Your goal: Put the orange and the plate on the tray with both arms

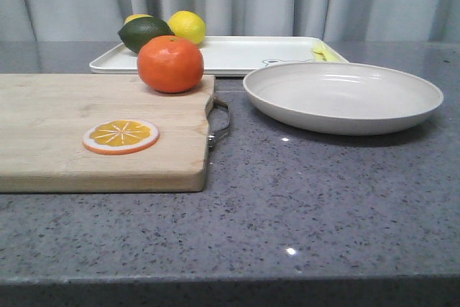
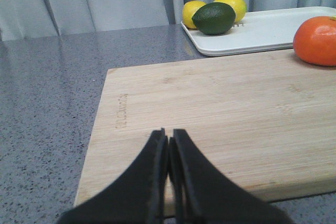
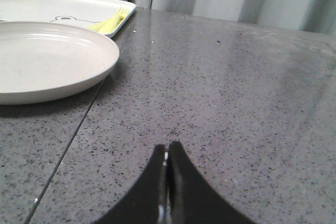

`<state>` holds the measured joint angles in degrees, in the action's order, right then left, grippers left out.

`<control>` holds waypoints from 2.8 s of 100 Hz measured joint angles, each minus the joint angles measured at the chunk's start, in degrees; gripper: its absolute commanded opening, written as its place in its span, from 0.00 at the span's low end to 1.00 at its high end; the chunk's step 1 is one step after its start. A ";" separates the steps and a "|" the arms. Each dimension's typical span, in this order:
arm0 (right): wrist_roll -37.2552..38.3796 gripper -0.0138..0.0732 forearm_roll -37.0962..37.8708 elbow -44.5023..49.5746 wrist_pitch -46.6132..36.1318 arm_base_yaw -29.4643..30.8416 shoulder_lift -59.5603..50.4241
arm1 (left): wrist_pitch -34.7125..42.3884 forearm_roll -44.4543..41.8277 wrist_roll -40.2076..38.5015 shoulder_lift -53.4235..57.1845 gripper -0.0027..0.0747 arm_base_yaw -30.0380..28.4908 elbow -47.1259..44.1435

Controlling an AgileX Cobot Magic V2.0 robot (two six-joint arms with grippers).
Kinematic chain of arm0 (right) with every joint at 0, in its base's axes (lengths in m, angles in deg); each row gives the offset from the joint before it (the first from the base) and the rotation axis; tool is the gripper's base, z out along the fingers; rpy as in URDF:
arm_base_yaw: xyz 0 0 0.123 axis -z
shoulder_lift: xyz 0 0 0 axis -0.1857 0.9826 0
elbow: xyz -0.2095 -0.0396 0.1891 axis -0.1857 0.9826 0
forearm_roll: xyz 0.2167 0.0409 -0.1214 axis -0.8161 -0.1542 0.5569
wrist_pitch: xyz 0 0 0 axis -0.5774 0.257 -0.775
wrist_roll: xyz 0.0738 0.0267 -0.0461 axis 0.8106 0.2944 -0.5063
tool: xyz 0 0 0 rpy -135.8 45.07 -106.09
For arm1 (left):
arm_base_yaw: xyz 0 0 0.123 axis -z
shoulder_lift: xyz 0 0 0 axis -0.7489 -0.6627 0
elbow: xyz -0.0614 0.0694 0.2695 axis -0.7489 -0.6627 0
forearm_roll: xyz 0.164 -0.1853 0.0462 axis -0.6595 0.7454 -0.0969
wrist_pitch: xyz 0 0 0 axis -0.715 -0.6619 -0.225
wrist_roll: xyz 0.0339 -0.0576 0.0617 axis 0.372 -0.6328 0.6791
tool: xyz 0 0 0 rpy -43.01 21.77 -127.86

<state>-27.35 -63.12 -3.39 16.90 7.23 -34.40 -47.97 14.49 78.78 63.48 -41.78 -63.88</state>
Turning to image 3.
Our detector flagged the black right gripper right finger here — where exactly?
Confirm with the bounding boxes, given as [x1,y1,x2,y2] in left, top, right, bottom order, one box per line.
[168,142,253,223]

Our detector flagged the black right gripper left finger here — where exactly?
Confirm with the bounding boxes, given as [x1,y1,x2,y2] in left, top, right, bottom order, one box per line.
[95,145,167,223]

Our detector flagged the beige round plate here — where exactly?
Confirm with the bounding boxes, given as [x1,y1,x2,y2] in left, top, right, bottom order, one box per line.
[1,22,119,105]

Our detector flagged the white bear print tray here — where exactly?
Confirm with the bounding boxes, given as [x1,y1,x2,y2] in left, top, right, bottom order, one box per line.
[1,0,136,38]

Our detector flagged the yellow plastic knife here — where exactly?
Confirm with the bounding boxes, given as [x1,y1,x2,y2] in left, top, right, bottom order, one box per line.
[88,18,111,31]

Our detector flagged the yellow plastic fork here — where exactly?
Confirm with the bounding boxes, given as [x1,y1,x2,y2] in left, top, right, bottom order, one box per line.
[98,7,129,34]

